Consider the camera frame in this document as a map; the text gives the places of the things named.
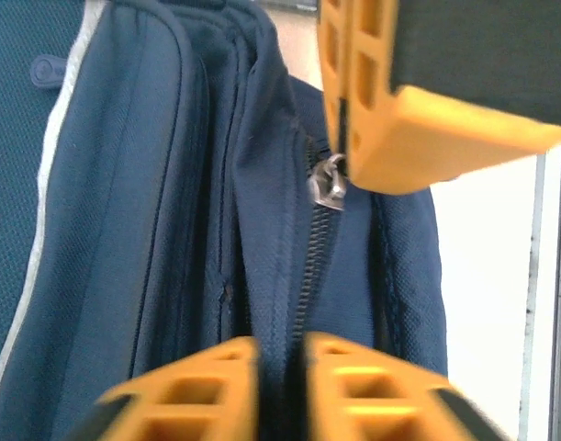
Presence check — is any aluminium table edge profile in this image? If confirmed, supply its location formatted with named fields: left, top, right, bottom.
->
left=521, top=141, right=561, bottom=441

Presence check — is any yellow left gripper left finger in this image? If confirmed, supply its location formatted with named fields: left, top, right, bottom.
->
left=66, top=334, right=264, bottom=441

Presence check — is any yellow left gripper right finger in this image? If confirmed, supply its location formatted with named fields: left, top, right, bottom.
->
left=302, top=333, right=511, bottom=441

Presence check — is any navy blue backpack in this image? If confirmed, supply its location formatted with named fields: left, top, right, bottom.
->
left=0, top=0, right=449, bottom=441

